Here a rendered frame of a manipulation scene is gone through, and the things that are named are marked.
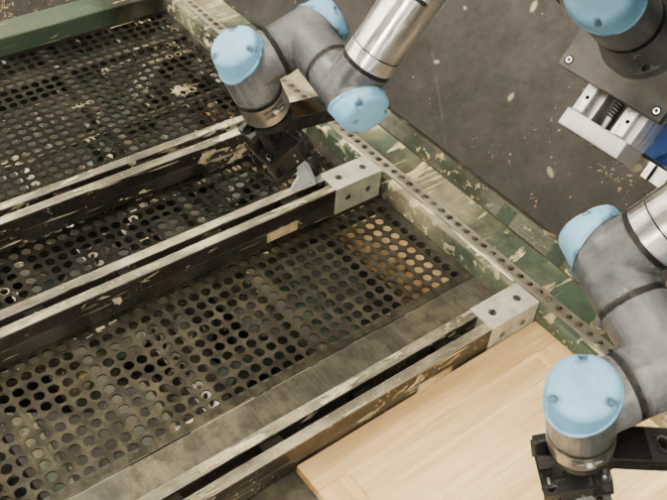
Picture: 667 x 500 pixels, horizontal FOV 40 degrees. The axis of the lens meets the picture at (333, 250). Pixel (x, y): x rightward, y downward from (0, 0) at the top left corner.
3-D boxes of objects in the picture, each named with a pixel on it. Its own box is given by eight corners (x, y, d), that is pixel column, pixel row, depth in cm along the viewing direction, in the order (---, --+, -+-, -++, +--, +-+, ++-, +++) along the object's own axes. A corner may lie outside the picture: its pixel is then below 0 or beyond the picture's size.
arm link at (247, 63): (272, 41, 127) (218, 73, 127) (296, 92, 136) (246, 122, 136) (248, 10, 132) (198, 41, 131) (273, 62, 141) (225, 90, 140)
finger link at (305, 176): (293, 200, 159) (276, 170, 151) (319, 178, 160) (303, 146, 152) (304, 210, 157) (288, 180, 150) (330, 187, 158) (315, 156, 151)
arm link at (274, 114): (262, 65, 141) (294, 90, 137) (272, 85, 145) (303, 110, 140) (224, 96, 140) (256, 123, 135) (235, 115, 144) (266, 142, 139)
